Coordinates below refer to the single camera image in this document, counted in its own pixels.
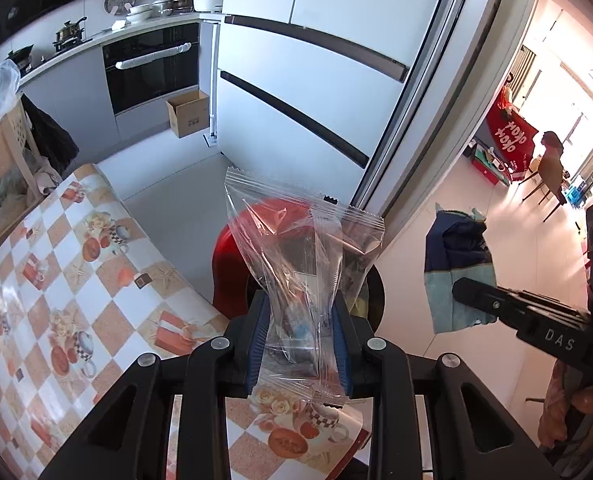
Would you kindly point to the steel cooking pot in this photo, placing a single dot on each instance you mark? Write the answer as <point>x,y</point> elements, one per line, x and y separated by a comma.
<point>69,32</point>

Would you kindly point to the blue teal wrapper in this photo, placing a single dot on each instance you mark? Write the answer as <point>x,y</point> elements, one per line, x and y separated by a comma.
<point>451,260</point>

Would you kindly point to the white pot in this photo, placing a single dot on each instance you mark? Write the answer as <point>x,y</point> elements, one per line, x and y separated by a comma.
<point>139,12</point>

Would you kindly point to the white refrigerator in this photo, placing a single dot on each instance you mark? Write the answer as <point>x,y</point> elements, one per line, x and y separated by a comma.
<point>326,35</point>

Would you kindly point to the small cardboard box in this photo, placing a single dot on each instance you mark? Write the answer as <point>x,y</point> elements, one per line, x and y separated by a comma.
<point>191,115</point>

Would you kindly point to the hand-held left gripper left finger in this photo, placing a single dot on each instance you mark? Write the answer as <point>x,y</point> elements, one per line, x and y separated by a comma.
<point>256,350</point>

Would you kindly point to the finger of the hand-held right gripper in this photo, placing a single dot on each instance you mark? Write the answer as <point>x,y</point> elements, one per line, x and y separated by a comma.
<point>526,315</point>

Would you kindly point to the clear zip bag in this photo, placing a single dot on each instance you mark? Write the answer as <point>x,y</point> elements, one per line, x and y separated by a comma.
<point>296,240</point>

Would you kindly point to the brown dining chair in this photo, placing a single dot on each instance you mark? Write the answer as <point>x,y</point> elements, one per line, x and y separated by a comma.
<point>551,165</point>

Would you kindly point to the black jacket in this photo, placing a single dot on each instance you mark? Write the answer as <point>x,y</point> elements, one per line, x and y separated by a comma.
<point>51,140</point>

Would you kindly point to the checkered patterned tablecloth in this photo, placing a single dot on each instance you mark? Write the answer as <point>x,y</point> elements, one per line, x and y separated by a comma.
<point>101,285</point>

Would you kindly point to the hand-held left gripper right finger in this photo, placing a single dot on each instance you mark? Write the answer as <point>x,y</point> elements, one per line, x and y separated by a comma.
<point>344,355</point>

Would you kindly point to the person's right forearm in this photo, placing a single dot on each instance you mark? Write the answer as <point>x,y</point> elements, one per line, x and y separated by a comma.
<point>556,410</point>

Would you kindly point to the plastic bag on chair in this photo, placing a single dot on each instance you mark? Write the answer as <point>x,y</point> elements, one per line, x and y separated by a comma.
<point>6,195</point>

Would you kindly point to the black built-in oven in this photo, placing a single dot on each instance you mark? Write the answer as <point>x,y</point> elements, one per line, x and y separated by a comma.
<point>146,75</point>

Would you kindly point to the white standing pole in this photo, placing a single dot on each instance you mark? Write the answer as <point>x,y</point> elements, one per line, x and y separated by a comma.
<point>214,85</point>

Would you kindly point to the sliding door frame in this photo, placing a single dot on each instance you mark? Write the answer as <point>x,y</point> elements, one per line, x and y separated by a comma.
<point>451,85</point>

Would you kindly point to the red plastic stool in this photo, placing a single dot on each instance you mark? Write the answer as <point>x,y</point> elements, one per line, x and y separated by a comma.
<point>226,270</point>

